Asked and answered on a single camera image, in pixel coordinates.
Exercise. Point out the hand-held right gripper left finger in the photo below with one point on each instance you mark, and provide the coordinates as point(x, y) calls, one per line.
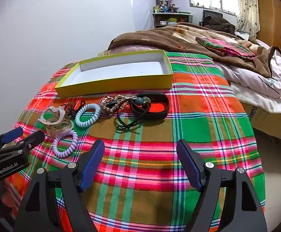
point(92, 165)

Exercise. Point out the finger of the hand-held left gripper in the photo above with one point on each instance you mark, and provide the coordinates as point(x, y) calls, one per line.
point(11, 135)
point(31, 140)

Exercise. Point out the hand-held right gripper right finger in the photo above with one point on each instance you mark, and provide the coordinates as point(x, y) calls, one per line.
point(190, 165)

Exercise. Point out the clear hair claw clip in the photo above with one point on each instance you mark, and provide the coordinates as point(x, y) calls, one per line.
point(58, 125)

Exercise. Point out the black wristband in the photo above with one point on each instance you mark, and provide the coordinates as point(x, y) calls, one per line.
point(155, 116)

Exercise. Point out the gold hair clip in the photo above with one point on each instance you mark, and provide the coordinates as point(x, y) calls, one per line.
point(109, 105)

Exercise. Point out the white tray with green rim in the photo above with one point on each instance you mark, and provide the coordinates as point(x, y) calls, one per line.
point(111, 84)

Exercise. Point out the plaid blanket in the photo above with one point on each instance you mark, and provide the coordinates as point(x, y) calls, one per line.
point(155, 137)

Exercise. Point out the bed mattress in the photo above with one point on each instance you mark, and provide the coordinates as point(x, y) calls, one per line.
point(271, 125)

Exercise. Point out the white quilt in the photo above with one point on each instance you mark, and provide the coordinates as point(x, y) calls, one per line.
point(258, 95)

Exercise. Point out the folded plaid cloth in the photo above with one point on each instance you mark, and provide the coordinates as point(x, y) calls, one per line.
point(217, 44)

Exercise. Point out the brown fleece blanket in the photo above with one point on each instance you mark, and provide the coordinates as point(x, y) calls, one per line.
point(167, 38)

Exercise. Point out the dark brown jacket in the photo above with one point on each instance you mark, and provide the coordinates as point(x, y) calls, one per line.
point(220, 24)

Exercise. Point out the wooden shelf unit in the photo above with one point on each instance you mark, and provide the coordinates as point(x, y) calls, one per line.
point(159, 19)

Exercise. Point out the black monitor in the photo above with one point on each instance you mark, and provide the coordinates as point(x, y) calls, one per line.
point(207, 13)

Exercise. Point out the bottles and jars on shelf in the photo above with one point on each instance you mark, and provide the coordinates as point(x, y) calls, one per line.
point(163, 6)

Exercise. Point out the window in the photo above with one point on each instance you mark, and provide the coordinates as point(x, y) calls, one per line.
point(213, 0)

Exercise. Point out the patterned curtain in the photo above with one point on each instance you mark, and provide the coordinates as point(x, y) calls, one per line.
point(246, 7)

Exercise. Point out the wall sockets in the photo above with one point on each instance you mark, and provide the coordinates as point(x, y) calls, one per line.
point(104, 53)

